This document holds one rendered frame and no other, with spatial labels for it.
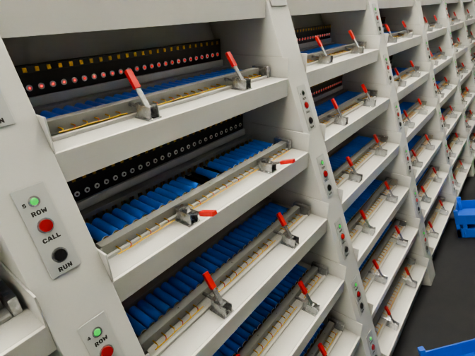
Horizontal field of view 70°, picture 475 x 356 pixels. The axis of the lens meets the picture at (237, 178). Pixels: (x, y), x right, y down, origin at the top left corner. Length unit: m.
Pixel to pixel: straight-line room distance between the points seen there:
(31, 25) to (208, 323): 0.57
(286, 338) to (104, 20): 0.78
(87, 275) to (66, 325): 0.07
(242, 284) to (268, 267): 0.08
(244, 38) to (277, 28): 0.10
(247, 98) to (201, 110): 0.14
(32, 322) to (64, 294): 0.05
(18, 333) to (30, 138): 0.25
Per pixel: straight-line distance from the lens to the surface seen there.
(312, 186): 0.98
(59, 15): 0.59
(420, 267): 1.84
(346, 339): 1.20
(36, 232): 0.51
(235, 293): 0.76
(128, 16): 0.65
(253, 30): 0.97
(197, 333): 0.70
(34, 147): 0.51
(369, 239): 1.27
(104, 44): 0.84
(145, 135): 0.59
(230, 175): 0.76
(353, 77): 1.61
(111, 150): 0.56
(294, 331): 0.95
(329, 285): 1.07
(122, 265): 0.58
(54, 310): 0.53
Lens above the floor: 1.10
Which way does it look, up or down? 12 degrees down
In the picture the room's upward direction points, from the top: 19 degrees counter-clockwise
